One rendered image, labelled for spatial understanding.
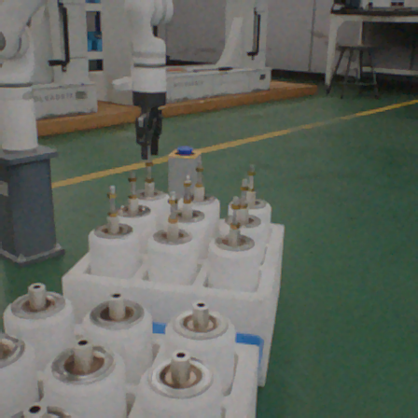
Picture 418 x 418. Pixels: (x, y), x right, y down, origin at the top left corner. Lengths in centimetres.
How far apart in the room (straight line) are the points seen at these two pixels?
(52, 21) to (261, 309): 272
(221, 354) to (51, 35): 292
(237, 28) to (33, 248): 346
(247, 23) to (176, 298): 386
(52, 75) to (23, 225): 206
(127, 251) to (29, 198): 53
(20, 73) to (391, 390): 112
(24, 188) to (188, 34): 649
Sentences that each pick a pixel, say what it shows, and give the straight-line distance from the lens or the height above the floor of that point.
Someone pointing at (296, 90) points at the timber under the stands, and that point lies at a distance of 502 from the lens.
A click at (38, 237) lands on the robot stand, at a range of 156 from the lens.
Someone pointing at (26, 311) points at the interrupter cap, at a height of 25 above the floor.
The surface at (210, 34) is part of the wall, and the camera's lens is 757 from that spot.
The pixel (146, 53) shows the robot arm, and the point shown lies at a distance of 119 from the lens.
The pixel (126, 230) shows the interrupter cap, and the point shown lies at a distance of 106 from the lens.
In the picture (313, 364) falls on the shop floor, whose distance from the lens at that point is 114.
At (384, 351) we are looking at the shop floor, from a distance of 122.
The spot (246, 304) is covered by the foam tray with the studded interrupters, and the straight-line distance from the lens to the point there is 98.
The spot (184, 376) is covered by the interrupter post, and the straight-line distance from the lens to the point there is 65.
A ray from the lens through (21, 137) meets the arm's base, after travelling 150.
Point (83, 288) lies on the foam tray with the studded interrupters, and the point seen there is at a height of 16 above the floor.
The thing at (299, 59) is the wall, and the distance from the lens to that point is 672.
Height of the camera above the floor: 64
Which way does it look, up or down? 19 degrees down
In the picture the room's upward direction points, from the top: 1 degrees clockwise
